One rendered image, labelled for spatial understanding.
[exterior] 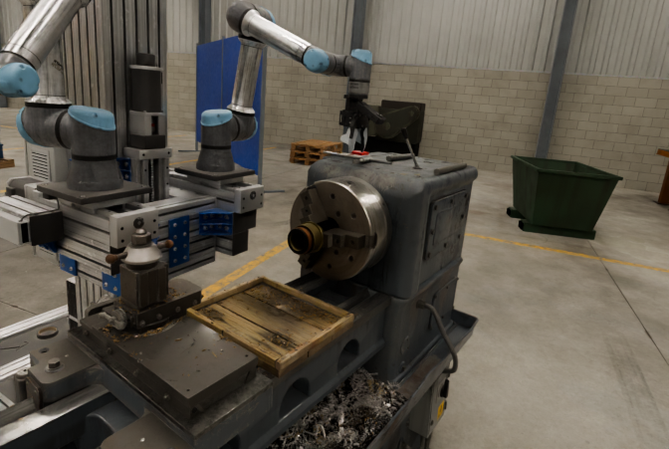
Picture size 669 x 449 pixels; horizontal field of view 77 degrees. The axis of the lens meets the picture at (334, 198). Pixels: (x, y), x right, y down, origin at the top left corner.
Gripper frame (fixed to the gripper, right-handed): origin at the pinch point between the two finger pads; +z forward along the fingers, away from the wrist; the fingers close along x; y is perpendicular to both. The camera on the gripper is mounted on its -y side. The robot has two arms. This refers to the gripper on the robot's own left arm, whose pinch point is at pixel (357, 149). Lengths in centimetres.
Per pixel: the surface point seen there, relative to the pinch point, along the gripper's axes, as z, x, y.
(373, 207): 12.2, 26.9, -24.5
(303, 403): 59, 58, -28
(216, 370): 33, 87, -29
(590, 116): -22, -998, 21
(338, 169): 5.7, 14.1, -2.0
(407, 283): 37, 15, -33
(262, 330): 41, 62, -15
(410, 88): -57, -892, 425
